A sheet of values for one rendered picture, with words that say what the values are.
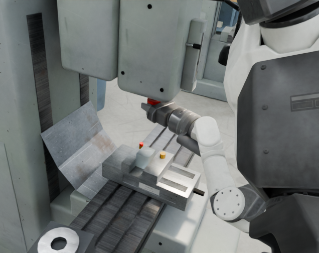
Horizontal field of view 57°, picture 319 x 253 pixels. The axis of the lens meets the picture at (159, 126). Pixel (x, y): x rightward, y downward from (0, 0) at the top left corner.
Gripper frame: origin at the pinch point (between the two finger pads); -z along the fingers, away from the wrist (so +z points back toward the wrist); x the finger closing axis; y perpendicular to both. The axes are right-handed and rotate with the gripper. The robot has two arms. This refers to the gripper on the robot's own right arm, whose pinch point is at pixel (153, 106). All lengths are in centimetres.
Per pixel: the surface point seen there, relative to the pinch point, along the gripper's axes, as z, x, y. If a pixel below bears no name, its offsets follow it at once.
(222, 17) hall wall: -335, -566, 84
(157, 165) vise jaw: 7.1, 2.3, 20.7
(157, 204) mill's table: 13.4, 7.4, 31.8
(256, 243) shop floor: 28, -89, 124
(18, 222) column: -37, 39, 61
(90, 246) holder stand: 22.9, 41.7, 14.9
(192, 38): 10.8, -1.9, -25.7
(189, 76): 11.6, -2.4, -14.6
